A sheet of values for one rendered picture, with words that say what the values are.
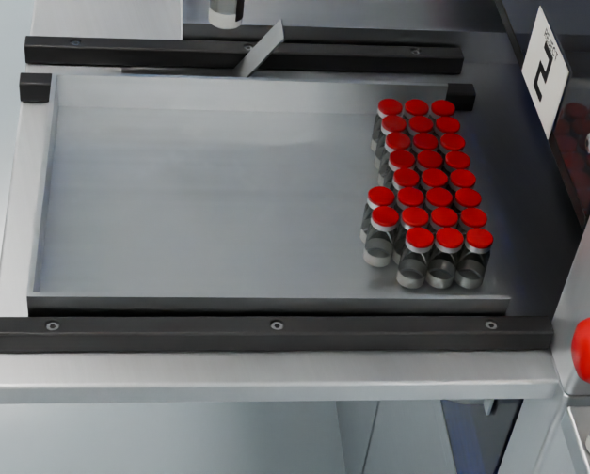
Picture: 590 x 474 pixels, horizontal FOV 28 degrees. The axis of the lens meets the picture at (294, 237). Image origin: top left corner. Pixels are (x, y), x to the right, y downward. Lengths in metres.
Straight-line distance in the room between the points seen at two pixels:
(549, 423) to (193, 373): 0.26
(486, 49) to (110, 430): 1.00
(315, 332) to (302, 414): 1.10
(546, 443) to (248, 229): 0.28
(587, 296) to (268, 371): 0.22
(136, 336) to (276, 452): 1.08
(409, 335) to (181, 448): 1.07
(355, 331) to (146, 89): 0.31
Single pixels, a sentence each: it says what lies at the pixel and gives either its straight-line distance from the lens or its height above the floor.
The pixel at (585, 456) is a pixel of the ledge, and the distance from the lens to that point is 0.83.
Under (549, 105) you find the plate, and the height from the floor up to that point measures 1.01.
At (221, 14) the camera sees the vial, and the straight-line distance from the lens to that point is 0.77.
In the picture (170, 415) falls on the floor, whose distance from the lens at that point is 1.91.
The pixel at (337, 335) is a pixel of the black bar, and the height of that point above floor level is 0.90.
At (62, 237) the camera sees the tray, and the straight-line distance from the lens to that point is 0.91.
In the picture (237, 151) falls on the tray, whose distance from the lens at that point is 0.99.
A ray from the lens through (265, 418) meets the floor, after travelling 1.92.
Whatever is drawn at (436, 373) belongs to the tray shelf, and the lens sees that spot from 0.85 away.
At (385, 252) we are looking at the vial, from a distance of 0.90.
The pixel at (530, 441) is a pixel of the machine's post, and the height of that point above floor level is 0.80.
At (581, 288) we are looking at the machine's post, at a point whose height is 0.96.
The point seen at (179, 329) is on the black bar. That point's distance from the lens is 0.82.
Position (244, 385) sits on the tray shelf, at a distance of 0.82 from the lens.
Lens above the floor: 1.51
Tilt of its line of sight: 43 degrees down
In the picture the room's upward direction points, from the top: 7 degrees clockwise
